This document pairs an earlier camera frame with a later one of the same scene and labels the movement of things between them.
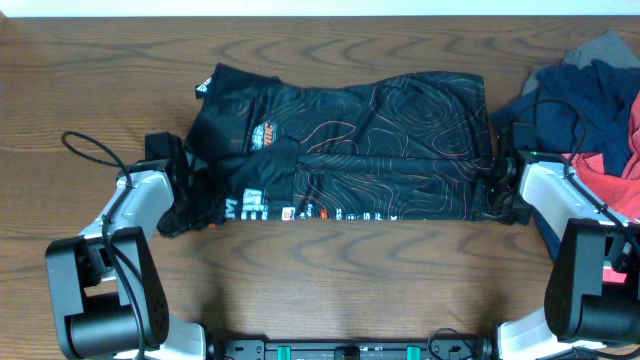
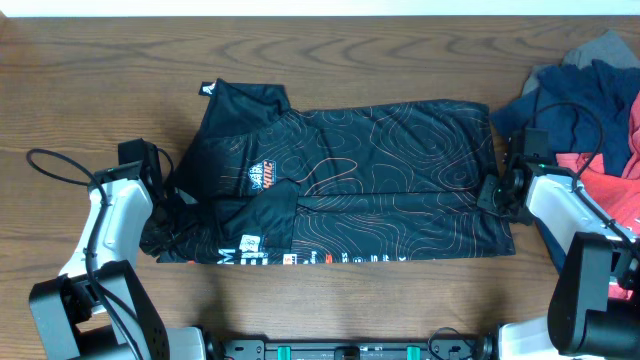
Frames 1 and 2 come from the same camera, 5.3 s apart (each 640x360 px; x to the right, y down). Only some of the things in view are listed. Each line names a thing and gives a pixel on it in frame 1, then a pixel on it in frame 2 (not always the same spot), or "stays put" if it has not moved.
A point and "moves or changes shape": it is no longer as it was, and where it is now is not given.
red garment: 620,192 stays put
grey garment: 607,46 stays put
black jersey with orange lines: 414,147 moves or changes shape
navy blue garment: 586,107 stays put
